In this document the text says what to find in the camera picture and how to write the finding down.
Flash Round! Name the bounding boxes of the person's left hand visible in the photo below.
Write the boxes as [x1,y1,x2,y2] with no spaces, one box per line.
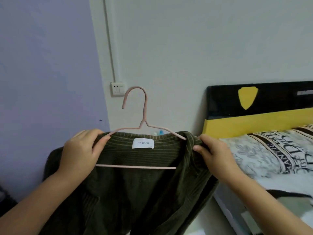
[57,129,111,189]

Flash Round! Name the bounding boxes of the person's right hand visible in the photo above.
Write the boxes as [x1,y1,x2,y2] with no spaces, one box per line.
[192,134,246,188]

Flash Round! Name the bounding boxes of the dark green striped shirt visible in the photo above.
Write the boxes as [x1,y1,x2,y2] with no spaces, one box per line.
[43,131,219,235]

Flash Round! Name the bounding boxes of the pink hanger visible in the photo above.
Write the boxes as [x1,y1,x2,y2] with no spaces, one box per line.
[95,86,187,170]

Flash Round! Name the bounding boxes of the sage green shirt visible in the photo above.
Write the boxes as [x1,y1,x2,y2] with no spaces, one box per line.
[241,197,313,230]

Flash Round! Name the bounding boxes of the lilac wardrobe door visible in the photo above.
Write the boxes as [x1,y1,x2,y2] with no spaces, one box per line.
[0,0,111,213]

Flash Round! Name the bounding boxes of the person's right forearm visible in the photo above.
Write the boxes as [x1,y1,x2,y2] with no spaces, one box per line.
[229,172,313,235]

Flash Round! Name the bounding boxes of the person's left forearm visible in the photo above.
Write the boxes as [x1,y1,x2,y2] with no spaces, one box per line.
[0,168,80,235]

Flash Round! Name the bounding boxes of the black white printed pillow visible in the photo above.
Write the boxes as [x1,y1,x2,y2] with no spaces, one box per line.
[219,124,313,180]

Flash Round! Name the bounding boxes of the yellow black bed headboard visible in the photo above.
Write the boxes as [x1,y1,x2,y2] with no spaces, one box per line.
[201,81,313,139]

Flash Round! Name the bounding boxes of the grey bed sheet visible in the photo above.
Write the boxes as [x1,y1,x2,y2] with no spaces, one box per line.
[213,182,260,235]

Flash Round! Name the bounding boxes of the white wall socket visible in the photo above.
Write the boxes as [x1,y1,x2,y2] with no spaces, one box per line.
[110,82,127,97]

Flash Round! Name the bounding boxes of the white cable conduit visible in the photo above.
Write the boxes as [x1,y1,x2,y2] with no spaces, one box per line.
[102,0,120,83]

